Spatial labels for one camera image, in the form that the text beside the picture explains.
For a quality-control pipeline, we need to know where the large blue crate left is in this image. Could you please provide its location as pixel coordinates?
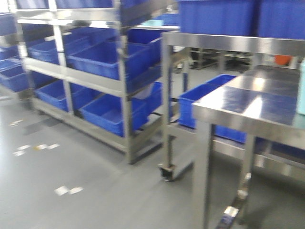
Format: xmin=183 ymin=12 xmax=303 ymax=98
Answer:
xmin=177 ymin=0 xmax=259 ymax=36

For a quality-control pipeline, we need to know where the blue bin lower rear shelf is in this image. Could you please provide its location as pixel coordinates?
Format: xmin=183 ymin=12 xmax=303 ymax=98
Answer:
xmin=35 ymin=80 xmax=101 ymax=112

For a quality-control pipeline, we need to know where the blue bin middle front shelf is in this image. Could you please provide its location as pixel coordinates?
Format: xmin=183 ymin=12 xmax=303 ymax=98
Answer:
xmin=67 ymin=41 xmax=152 ymax=81

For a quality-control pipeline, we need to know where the blue bin near left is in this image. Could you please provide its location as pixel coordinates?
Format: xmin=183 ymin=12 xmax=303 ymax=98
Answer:
xmin=178 ymin=74 xmax=246 ymax=144

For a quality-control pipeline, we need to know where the large blue crate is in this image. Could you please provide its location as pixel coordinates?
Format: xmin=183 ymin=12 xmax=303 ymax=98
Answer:
xmin=177 ymin=0 xmax=259 ymax=36
xmin=257 ymin=0 xmax=305 ymax=40

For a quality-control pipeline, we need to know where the blue bin middle rear shelf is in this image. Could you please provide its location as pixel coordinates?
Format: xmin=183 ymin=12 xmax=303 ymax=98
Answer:
xmin=28 ymin=34 xmax=91 ymax=64

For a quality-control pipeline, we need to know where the blue bin shelf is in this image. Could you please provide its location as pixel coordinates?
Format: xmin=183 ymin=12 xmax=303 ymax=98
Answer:
xmin=80 ymin=94 xmax=148 ymax=137
xmin=28 ymin=34 xmax=91 ymax=64
xmin=35 ymin=80 xmax=101 ymax=112
xmin=67 ymin=41 xmax=152 ymax=81

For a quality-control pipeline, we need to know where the blue bin lower front shelf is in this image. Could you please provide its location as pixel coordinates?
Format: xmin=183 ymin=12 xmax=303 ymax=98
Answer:
xmin=80 ymin=94 xmax=148 ymax=137

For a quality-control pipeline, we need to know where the stainless steel shelf rack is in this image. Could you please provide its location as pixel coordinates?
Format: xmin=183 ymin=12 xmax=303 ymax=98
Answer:
xmin=8 ymin=0 xmax=172 ymax=163

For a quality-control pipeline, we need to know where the light cyan plastic tray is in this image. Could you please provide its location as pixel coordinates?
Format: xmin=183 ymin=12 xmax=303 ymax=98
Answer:
xmin=296 ymin=59 xmax=305 ymax=115

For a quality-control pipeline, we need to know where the large blue crate centre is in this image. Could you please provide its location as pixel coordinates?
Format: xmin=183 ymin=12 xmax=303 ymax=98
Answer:
xmin=257 ymin=0 xmax=305 ymax=40

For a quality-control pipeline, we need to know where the stainless steel table frame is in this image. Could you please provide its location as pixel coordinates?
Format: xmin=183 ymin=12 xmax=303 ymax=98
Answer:
xmin=160 ymin=31 xmax=305 ymax=229

